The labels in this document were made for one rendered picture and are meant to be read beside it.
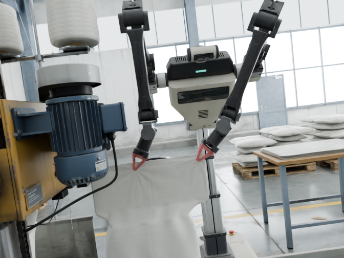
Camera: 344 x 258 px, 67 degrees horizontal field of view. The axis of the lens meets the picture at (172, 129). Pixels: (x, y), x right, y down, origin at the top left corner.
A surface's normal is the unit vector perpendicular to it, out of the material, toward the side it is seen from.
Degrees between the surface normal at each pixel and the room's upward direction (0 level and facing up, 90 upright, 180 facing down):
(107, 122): 90
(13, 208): 90
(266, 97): 90
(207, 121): 130
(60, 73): 90
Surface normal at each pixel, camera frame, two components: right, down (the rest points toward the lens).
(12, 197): 0.04, 0.06
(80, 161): 0.26, 0.05
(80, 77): 0.62, -0.02
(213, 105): 0.11, 0.68
